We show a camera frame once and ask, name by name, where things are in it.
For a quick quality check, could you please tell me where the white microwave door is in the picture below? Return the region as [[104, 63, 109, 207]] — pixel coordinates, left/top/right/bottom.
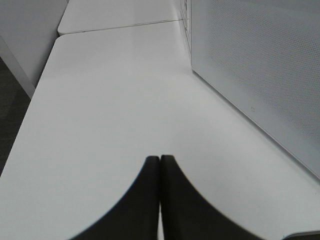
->
[[182, 0, 320, 176]]

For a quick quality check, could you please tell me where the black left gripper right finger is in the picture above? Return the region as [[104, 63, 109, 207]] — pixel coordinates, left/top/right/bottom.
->
[[160, 155, 253, 240]]

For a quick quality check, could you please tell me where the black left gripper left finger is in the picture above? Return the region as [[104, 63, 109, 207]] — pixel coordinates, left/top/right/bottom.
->
[[73, 156, 160, 240]]

